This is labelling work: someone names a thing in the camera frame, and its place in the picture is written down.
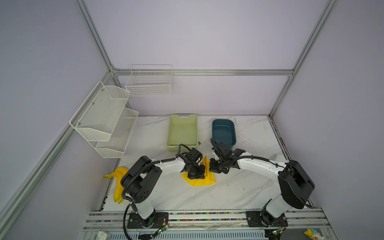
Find yellow banana toy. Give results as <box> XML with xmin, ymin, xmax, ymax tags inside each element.
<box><xmin>104</xmin><ymin>167</ymin><xmax>128</xmax><ymax>204</ymax></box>

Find light green plastic basket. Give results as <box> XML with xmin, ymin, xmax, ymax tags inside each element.
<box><xmin>166</xmin><ymin>114</ymin><xmax>199</xmax><ymax>152</ymax></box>

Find left black corrugated cable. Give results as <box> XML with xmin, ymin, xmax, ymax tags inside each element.
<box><xmin>120</xmin><ymin>143</ymin><xmax>193</xmax><ymax>240</ymax></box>

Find white wire wall basket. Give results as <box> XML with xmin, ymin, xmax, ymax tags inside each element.
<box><xmin>125</xmin><ymin>65</ymin><xmax>174</xmax><ymax>97</ymax></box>

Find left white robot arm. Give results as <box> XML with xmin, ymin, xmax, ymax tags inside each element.
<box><xmin>121</xmin><ymin>148</ymin><xmax>206</xmax><ymax>221</ymax></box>

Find teal plastic tray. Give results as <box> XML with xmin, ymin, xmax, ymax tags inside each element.
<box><xmin>212</xmin><ymin>119</ymin><xmax>237</xmax><ymax>149</ymax></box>

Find small yellow toy figure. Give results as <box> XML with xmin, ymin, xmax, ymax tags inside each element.
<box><xmin>304</xmin><ymin>229</ymin><xmax>326</xmax><ymax>240</ymax></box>

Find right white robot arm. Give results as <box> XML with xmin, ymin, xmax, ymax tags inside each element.
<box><xmin>210</xmin><ymin>139</ymin><xmax>315</xmax><ymax>227</ymax></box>

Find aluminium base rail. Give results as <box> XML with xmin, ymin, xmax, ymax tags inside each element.
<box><xmin>80</xmin><ymin>209</ymin><xmax>337</xmax><ymax>240</ymax></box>

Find yellow paper napkin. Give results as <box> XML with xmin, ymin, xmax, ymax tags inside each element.
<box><xmin>180</xmin><ymin>155</ymin><xmax>217</xmax><ymax>187</ymax></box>

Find aluminium cage frame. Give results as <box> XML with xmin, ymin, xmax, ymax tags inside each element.
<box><xmin>1</xmin><ymin>1</ymin><xmax>338</xmax><ymax>238</ymax></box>

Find white two-tier mesh shelf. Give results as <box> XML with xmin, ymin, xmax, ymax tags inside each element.
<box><xmin>69</xmin><ymin>82</ymin><xmax>139</xmax><ymax>159</ymax></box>

